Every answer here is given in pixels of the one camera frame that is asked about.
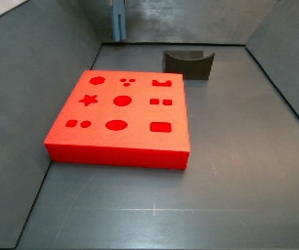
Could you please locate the red shape-sorting board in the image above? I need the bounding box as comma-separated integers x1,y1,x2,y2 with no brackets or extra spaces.
44,70,191,170

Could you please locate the dark grey curved block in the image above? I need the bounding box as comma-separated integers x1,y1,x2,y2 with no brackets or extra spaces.
163,50,215,80

